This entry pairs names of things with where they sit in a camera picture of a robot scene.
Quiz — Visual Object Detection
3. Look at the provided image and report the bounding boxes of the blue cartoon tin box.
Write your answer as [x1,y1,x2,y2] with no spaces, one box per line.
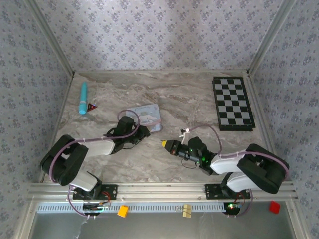
[125,104,163,133]

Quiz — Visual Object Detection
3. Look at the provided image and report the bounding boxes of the teal toy microphone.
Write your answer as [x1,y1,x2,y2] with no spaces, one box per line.
[78,81,88,115]

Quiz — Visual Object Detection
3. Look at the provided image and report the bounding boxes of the black grey chessboard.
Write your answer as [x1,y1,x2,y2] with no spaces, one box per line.
[212,76,256,132]

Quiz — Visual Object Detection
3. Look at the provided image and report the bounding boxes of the beige toy block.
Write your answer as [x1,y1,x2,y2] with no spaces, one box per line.
[182,204,193,219]

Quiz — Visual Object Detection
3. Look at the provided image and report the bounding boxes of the grey metal shelf panel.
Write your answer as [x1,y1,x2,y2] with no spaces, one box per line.
[29,212,297,239]

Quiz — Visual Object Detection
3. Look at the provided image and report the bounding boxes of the orange toy block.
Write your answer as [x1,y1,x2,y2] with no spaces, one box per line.
[117,205,130,219]

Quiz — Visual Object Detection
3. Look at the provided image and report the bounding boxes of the red toy block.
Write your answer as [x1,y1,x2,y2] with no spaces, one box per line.
[269,200,281,215]

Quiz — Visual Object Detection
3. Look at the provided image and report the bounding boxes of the thin black wire loop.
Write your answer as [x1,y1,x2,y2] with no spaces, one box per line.
[181,158,199,170]

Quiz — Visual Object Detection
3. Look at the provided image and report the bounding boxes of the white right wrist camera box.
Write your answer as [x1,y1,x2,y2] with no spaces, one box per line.
[179,127,190,144]

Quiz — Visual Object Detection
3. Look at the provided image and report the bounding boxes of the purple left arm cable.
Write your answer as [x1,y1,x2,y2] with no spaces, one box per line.
[49,109,140,220]

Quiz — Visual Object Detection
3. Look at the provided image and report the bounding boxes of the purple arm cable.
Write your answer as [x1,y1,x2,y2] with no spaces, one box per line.
[185,123,290,219]
[49,109,140,220]

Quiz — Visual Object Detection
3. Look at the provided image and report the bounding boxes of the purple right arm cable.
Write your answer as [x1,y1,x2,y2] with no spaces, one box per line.
[185,123,290,219]

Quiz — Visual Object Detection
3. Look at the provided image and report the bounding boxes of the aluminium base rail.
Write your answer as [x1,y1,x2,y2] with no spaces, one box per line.
[27,181,299,202]

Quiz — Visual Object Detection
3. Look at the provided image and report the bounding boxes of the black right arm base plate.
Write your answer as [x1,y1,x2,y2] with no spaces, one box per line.
[204,183,251,201]

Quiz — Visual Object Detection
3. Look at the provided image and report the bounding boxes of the grey slotted cable duct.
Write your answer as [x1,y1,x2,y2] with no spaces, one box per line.
[36,203,226,214]

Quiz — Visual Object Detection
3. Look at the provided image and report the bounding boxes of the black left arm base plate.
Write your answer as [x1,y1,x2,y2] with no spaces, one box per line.
[72,184,118,201]

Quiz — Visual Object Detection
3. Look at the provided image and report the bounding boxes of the aluminium frame post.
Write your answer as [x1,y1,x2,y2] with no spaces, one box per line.
[24,0,75,77]
[246,0,297,75]

